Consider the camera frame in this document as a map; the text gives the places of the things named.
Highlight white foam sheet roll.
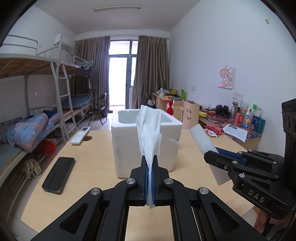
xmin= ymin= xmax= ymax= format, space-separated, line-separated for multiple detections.
xmin=189 ymin=124 xmax=230 ymax=186

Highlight white tissue stack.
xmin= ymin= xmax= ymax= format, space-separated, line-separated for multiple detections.
xmin=136 ymin=105 xmax=162 ymax=208

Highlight person's right hand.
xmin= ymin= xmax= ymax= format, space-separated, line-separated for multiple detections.
xmin=254 ymin=209 xmax=274 ymax=233

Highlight white printed paper sheet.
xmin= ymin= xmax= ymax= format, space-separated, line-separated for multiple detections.
xmin=223 ymin=125 xmax=248 ymax=142

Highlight white snack packet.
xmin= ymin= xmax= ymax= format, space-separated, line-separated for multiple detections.
xmin=207 ymin=130 xmax=219 ymax=137

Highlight red snack bag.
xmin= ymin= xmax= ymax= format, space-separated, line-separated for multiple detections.
xmin=206 ymin=125 xmax=224 ymax=136

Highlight red can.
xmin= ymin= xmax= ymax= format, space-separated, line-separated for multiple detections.
xmin=234 ymin=113 xmax=243 ymax=124

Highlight yellow object on desk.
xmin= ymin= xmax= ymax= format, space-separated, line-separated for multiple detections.
xmin=199 ymin=111 xmax=207 ymax=118

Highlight black headphones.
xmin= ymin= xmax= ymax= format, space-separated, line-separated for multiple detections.
xmin=215 ymin=104 xmax=230 ymax=118

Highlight glass thermos bottle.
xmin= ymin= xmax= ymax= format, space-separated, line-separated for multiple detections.
xmin=230 ymin=99 xmax=238 ymax=121

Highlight wooden smiley face chair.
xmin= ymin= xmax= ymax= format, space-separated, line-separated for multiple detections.
xmin=182 ymin=101 xmax=200 ymax=129

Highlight black smartphone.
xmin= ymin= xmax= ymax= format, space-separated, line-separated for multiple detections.
xmin=42 ymin=157 xmax=76 ymax=195

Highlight white red pump lotion bottle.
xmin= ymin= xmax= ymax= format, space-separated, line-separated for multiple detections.
xmin=166 ymin=100 xmax=174 ymax=115

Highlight white styrofoam box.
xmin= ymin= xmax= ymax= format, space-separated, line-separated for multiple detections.
xmin=111 ymin=109 xmax=182 ymax=178

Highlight wooden desk with drawers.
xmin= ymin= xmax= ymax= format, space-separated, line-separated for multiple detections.
xmin=152 ymin=93 xmax=201 ymax=122

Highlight white remote control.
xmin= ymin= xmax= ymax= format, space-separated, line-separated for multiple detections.
xmin=71 ymin=127 xmax=90 ymax=145

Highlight black folding chair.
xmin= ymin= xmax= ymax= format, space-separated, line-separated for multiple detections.
xmin=88 ymin=93 xmax=107 ymax=125

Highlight brown curtain right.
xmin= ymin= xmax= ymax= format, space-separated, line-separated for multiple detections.
xmin=132 ymin=36 xmax=169 ymax=108

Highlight brown curtain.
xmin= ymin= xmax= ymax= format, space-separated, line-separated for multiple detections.
xmin=132 ymin=36 xmax=169 ymax=108
xmin=70 ymin=36 xmax=110 ymax=102

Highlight metal bunk bed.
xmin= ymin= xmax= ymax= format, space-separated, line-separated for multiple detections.
xmin=0 ymin=34 xmax=95 ymax=181

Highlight blue plaid quilt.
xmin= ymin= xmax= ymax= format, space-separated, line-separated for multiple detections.
xmin=1 ymin=110 xmax=60 ymax=153

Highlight brown curtain left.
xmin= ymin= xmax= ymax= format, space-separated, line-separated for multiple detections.
xmin=70 ymin=36 xmax=110 ymax=102

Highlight ceiling tube light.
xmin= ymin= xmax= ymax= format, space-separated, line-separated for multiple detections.
xmin=94 ymin=6 xmax=142 ymax=11

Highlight anime girl wall picture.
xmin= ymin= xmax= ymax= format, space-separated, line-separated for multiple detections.
xmin=218 ymin=66 xmax=234 ymax=89

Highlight white wall air conditioner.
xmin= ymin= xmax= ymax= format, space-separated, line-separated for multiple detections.
xmin=53 ymin=34 xmax=72 ymax=48

